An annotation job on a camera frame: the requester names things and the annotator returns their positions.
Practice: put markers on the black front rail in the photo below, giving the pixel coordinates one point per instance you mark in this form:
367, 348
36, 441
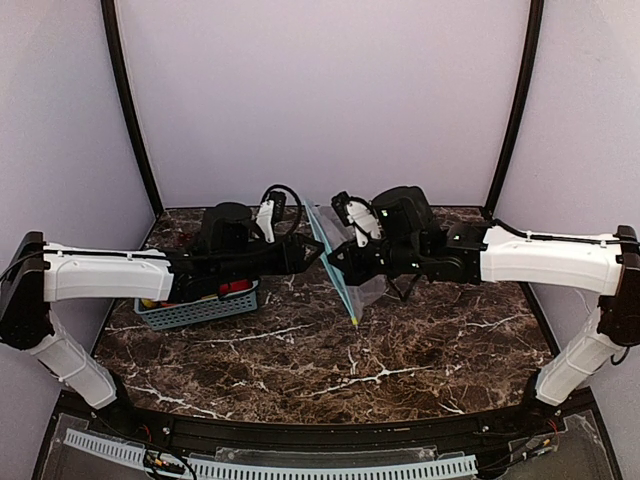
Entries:
471, 432

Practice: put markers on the red apple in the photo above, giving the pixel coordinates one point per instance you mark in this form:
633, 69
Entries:
234, 287

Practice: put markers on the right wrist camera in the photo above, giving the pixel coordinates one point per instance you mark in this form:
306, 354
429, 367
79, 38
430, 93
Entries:
357, 213

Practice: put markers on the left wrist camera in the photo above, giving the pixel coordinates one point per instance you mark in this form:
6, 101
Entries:
271, 211

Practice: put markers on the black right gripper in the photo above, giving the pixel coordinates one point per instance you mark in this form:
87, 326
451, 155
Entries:
353, 258

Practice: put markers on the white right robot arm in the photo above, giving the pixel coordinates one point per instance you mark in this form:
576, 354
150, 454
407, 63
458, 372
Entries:
397, 234

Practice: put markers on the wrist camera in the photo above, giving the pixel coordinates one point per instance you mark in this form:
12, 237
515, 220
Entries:
357, 213
271, 211

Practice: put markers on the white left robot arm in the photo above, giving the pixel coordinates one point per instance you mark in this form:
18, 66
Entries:
233, 244

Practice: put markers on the light blue plastic basket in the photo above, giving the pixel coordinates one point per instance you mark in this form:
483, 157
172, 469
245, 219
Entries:
170, 316

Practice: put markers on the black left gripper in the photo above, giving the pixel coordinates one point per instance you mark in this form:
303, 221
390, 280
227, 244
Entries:
300, 252

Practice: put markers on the clear zip top bag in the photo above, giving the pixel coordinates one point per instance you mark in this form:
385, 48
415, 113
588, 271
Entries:
347, 229

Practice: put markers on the light blue cable duct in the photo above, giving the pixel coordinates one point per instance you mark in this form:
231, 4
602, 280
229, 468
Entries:
232, 463

